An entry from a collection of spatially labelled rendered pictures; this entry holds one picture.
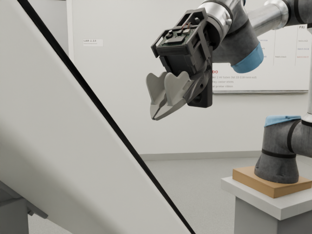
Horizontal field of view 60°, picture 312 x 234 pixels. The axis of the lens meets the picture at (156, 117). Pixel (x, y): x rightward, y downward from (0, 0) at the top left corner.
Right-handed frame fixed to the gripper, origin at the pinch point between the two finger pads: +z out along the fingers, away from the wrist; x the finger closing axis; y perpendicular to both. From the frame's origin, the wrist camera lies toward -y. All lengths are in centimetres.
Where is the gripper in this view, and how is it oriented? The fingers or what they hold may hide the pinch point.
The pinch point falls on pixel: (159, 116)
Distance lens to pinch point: 42.2
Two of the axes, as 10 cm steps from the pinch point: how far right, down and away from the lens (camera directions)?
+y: -3.9, -6.9, -6.1
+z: -4.7, 7.2, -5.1
